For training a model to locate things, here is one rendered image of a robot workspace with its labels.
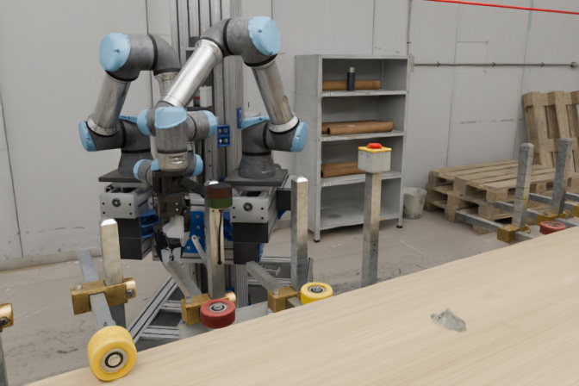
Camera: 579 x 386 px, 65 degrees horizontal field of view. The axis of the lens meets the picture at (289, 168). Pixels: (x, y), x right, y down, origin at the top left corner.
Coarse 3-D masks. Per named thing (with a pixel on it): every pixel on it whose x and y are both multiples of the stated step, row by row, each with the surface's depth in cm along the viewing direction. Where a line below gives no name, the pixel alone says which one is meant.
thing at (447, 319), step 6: (444, 312) 104; (450, 312) 103; (432, 318) 103; (438, 318) 102; (444, 318) 102; (450, 318) 100; (456, 318) 102; (438, 324) 101; (444, 324) 100; (450, 324) 99; (456, 324) 99; (462, 324) 99; (456, 330) 99
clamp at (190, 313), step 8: (192, 296) 120; (200, 296) 119; (208, 296) 119; (224, 296) 119; (232, 296) 121; (184, 304) 116; (192, 304) 116; (200, 304) 116; (184, 312) 116; (192, 312) 115; (184, 320) 116; (192, 320) 115; (200, 320) 116
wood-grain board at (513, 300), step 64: (512, 256) 138; (576, 256) 138; (256, 320) 103; (320, 320) 103; (384, 320) 103; (512, 320) 103; (576, 320) 103; (64, 384) 82; (128, 384) 82; (192, 384) 82; (256, 384) 82; (320, 384) 82; (384, 384) 82; (448, 384) 82; (512, 384) 82; (576, 384) 82
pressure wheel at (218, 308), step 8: (208, 304) 108; (216, 304) 108; (224, 304) 109; (232, 304) 108; (208, 312) 105; (216, 312) 105; (224, 312) 105; (232, 312) 106; (208, 320) 104; (216, 320) 104; (224, 320) 104; (232, 320) 106; (216, 328) 104
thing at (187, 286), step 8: (168, 264) 142; (176, 264) 142; (176, 272) 136; (184, 272) 136; (176, 280) 135; (184, 280) 131; (184, 288) 127; (192, 288) 126; (200, 312) 116; (208, 328) 111
